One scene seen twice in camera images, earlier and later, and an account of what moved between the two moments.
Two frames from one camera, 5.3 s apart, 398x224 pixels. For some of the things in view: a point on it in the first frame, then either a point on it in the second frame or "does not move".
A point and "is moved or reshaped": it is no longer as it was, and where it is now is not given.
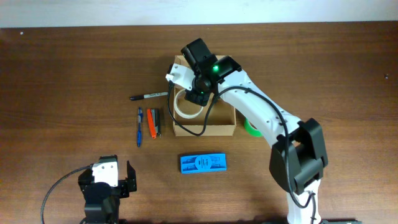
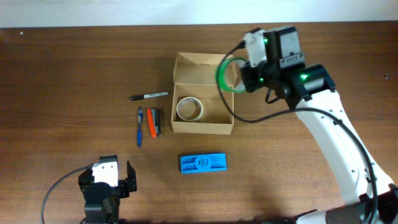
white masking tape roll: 180,112 is moved or reshaped
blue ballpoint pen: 140,126 does not move
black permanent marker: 147,96 does not move
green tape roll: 250,130 is moved or reshaped
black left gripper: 123,183 does not move
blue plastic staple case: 203,163 does not move
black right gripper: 197,98 -> 247,78
